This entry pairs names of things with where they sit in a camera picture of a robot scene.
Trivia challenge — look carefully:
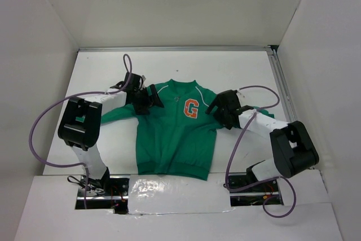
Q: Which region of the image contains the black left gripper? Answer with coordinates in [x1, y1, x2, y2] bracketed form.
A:
[131, 84, 163, 115]

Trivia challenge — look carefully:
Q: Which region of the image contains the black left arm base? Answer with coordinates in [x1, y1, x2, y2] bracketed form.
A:
[67, 176, 130, 214]

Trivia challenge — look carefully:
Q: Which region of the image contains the white cover panel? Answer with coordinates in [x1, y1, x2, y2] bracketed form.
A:
[127, 173, 232, 214]

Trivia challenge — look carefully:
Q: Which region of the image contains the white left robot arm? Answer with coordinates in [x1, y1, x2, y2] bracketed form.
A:
[58, 72, 164, 195]

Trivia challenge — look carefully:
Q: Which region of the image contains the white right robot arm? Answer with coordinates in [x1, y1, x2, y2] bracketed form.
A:
[206, 90, 319, 191]

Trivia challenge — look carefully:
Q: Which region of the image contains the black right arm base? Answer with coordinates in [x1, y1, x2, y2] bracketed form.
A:
[223, 169, 283, 207]

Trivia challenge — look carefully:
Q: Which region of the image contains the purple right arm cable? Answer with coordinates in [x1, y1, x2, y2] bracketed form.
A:
[224, 85, 297, 220]

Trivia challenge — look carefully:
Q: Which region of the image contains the green zip jacket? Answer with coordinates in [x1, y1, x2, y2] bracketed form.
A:
[100, 78, 276, 182]

